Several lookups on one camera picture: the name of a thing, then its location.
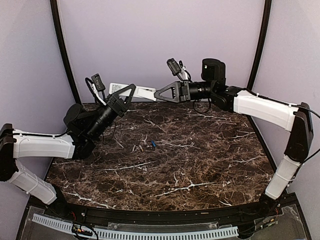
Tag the left black frame post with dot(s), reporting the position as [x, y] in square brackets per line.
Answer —
[63, 50]

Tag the black front rail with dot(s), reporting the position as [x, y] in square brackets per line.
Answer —
[244, 214]

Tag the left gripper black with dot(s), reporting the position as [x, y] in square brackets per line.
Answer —
[117, 106]

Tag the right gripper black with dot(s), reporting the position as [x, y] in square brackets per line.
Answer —
[181, 92]

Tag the black frame post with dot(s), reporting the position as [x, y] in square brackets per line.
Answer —
[260, 44]
[63, 50]

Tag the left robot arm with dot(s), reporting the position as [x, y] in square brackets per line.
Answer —
[83, 129]

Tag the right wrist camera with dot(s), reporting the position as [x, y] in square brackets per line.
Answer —
[173, 66]

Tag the white remote control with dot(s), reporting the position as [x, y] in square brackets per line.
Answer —
[140, 92]

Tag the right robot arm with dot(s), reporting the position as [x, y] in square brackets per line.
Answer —
[294, 118]

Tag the right black frame post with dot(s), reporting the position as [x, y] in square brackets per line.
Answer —
[260, 44]

